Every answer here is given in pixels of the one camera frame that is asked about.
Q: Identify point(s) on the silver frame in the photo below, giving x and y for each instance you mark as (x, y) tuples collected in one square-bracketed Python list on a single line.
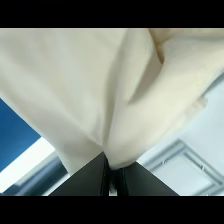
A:
[(186, 163)]

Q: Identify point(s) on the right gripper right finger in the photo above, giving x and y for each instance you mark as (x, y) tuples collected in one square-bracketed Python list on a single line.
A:
[(143, 182)]

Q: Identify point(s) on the cream shirt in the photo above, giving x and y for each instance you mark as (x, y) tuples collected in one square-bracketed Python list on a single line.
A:
[(100, 83)]

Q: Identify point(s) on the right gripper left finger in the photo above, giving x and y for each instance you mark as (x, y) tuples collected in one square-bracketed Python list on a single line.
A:
[(87, 181)]

